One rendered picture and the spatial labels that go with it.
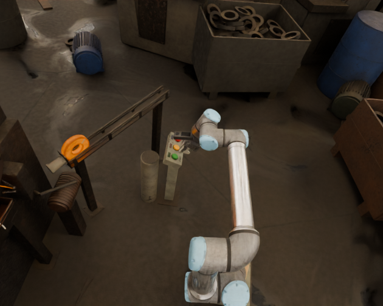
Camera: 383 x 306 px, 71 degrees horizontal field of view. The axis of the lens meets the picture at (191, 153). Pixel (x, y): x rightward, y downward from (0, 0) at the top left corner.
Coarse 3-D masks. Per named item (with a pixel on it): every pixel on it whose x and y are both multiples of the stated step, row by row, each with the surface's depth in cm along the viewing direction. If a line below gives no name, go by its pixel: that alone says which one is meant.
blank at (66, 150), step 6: (72, 138) 143; (78, 138) 145; (84, 138) 148; (66, 144) 142; (72, 144) 144; (84, 144) 151; (66, 150) 143; (78, 150) 152; (66, 156) 145; (72, 156) 149
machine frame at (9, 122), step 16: (0, 112) 129; (0, 128) 130; (16, 128) 135; (0, 144) 125; (16, 144) 137; (16, 160) 139; (32, 160) 154; (32, 176) 157; (0, 192) 130; (32, 208) 163; (48, 208) 184; (32, 224) 166; (48, 224) 188; (16, 240) 151; (0, 256) 138; (16, 256) 153; (32, 256) 172; (0, 272) 140; (16, 272) 156; (0, 288) 142; (16, 288) 159; (0, 304) 144
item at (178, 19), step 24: (120, 0) 305; (144, 0) 295; (168, 0) 288; (192, 0) 272; (120, 24) 327; (144, 24) 316; (168, 24) 307; (192, 24) 298; (144, 48) 340; (168, 48) 329; (192, 48) 319
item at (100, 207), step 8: (160, 104) 188; (160, 112) 194; (160, 120) 201; (152, 128) 207; (160, 128) 208; (152, 136) 214; (152, 144) 222; (160, 160) 239; (80, 168) 159; (80, 176) 164; (88, 176) 170; (88, 184) 175; (88, 192) 181; (88, 200) 187; (96, 200) 206; (88, 208) 201; (96, 208) 202
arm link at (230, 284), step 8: (224, 272) 153; (232, 272) 150; (240, 272) 153; (224, 280) 143; (232, 280) 142; (240, 280) 142; (224, 288) 139; (232, 288) 138; (240, 288) 138; (248, 288) 143; (224, 296) 138; (232, 296) 138; (240, 296) 139; (248, 296) 139; (224, 304) 139; (232, 304) 139; (240, 304) 139
